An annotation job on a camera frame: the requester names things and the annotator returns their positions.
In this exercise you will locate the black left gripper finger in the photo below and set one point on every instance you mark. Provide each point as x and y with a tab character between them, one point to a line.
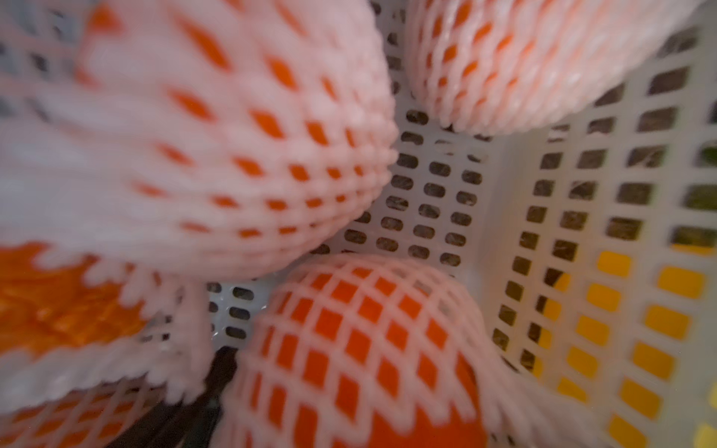
184	425

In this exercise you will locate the netted orange lower left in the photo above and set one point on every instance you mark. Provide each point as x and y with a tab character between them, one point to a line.
83	418

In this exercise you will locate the netted orange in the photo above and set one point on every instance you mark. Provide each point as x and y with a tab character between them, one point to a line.
358	350
83	418
505	67

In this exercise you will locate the netted orange lower centre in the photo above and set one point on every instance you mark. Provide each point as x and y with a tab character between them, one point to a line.
358	350

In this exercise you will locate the white plastic perforated basket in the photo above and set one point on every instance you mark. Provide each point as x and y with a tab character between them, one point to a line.
506	216

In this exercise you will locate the yellow plastic tub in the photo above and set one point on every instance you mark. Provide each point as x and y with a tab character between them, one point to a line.
634	341

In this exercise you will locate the netted orange upper right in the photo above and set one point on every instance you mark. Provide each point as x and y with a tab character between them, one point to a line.
505	67

